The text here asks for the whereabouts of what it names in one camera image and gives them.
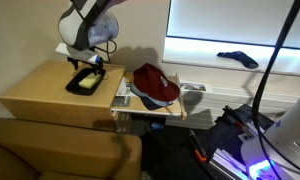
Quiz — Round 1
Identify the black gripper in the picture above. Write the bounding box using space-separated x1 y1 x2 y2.
66 55 107 77

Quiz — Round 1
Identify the yellow sponge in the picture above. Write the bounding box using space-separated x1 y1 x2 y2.
78 72 103 90

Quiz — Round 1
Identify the black rectangular dish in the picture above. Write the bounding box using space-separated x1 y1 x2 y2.
65 67 107 97

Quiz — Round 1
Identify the white printed leaflet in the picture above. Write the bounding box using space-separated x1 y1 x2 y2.
115 77 139 98

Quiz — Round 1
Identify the grey magazine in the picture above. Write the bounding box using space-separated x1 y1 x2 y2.
111 95 132 108

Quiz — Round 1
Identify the light wooden table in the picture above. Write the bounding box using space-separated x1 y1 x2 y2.
0 59 127 132

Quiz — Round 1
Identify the dark red baseball cap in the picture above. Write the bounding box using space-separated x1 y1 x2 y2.
133 63 181 103

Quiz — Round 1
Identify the blue denim baseball cap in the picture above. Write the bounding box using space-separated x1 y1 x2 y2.
130 83 175 111

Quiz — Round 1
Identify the brown leather armchair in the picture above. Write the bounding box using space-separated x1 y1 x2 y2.
0 117 143 180

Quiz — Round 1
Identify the small photo postcard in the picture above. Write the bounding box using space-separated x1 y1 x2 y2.
180 82 214 94

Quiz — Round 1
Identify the white windowsill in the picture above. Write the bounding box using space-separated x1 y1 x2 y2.
162 36 300 78

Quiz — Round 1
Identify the white radiator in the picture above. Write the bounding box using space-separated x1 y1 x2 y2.
164 84 300 131

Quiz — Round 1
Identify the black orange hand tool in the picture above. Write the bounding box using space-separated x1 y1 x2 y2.
188 129 209 164

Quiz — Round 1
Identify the white roller blind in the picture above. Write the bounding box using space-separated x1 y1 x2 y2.
165 0 300 51

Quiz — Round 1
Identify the dark blue sock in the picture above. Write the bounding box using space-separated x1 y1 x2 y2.
216 50 260 70

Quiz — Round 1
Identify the black red hand tool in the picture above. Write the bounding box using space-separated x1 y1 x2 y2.
222 104 254 134

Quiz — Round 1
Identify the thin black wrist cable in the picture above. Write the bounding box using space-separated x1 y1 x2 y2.
96 39 118 64

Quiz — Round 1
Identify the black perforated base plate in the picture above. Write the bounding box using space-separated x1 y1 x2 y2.
196 103 281 180

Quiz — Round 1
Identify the aluminium mounting rail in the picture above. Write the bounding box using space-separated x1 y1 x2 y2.
208 148 249 180

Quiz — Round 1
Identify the thick black cable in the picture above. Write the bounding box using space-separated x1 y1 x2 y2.
251 0 300 178

